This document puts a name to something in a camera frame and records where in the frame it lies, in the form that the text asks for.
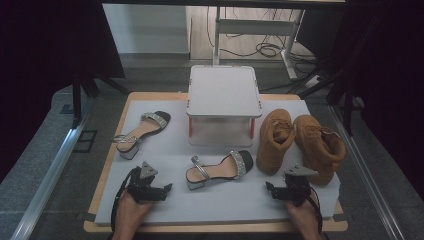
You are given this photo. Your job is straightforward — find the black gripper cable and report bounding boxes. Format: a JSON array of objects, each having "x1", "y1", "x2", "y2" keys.
[
  {"x1": 110, "y1": 166, "x2": 141, "y2": 233},
  {"x1": 308, "y1": 186, "x2": 324, "y2": 234}
]

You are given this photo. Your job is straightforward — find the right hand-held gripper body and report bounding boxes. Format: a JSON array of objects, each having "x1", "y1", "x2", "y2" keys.
[{"x1": 279, "y1": 164, "x2": 319, "y2": 207}]

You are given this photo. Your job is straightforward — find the tan suede boot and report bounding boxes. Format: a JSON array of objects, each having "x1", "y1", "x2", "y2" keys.
[
  {"x1": 255, "y1": 108, "x2": 297, "y2": 176},
  {"x1": 293, "y1": 114, "x2": 347, "y2": 187}
]

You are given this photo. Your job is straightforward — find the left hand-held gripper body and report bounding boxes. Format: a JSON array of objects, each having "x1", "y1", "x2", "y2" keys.
[{"x1": 126, "y1": 161, "x2": 165, "y2": 205}]

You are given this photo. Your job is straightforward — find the white power strip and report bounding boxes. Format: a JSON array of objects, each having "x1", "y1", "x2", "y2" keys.
[{"x1": 304, "y1": 74, "x2": 325, "y2": 90}]

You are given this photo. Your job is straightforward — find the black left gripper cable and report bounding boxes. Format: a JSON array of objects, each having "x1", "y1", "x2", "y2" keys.
[{"x1": 110, "y1": 166, "x2": 141, "y2": 233}]

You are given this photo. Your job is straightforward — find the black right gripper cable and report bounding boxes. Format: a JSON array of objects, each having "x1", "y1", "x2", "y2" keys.
[{"x1": 308, "y1": 186, "x2": 324, "y2": 234}]

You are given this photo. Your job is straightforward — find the white two-tier shoe rack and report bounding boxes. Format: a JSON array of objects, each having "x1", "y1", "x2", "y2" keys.
[{"x1": 185, "y1": 64, "x2": 263, "y2": 148}]

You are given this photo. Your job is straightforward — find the aluminium rail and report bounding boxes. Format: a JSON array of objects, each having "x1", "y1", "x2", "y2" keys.
[
  {"x1": 9, "y1": 99, "x2": 97, "y2": 240},
  {"x1": 328, "y1": 104, "x2": 406, "y2": 240}
]

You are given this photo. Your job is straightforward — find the black floor cables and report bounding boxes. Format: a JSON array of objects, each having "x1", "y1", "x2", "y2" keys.
[{"x1": 205, "y1": 6, "x2": 318, "y2": 68}]

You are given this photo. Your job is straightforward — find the black tripod stand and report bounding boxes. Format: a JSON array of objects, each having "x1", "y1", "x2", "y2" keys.
[{"x1": 70, "y1": 66, "x2": 131, "y2": 128}]

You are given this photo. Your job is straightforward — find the person's left hand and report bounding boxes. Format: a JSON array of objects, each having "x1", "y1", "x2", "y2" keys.
[{"x1": 113, "y1": 190, "x2": 154, "y2": 234}]

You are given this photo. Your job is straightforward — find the black curtain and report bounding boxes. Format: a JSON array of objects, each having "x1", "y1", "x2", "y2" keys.
[
  {"x1": 296, "y1": 0, "x2": 424, "y2": 201},
  {"x1": 0, "y1": 0, "x2": 126, "y2": 183}
]

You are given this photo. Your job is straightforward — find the black sandal with silver straps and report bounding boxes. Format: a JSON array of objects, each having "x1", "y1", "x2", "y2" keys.
[
  {"x1": 185, "y1": 149, "x2": 254, "y2": 192},
  {"x1": 112, "y1": 110, "x2": 172, "y2": 160}
]

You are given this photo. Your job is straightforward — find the person's right hand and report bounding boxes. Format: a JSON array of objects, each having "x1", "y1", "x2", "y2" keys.
[{"x1": 286, "y1": 196, "x2": 323, "y2": 233}]

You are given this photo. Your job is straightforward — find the white metal desk frame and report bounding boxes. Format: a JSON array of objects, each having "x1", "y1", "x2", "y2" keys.
[{"x1": 212, "y1": 6, "x2": 306, "y2": 81}]

